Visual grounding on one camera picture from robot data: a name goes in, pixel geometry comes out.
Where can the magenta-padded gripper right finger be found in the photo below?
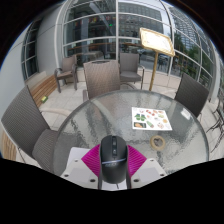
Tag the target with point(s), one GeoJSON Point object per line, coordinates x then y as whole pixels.
{"type": "Point", "coordinates": [136, 160]}

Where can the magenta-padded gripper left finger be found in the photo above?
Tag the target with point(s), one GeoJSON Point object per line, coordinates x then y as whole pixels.
{"type": "Point", "coordinates": [90, 160]}

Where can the black computer mouse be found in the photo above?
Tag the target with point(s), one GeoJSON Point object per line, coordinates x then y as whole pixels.
{"type": "Point", "coordinates": [113, 156]}

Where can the colourful picture sheet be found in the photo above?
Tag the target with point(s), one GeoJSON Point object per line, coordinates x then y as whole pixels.
{"type": "Point", "coordinates": [151, 118]}

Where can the dark grey wicker chair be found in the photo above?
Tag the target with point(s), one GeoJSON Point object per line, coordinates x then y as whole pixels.
{"type": "Point", "coordinates": [25, 123]}
{"type": "Point", "coordinates": [191, 93]}

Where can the brown wicker armchair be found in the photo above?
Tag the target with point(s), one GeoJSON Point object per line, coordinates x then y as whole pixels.
{"type": "Point", "coordinates": [101, 78]}
{"type": "Point", "coordinates": [130, 66]}
{"type": "Point", "coordinates": [66, 68]}

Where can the wooden slat bench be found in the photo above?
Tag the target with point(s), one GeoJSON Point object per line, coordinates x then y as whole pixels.
{"type": "Point", "coordinates": [41, 88]}

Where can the metal-framed glass side table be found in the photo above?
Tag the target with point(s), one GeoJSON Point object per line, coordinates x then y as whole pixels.
{"type": "Point", "coordinates": [218, 120]}

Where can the gold menu stand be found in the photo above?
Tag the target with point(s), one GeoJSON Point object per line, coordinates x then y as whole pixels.
{"type": "Point", "coordinates": [156, 41]}

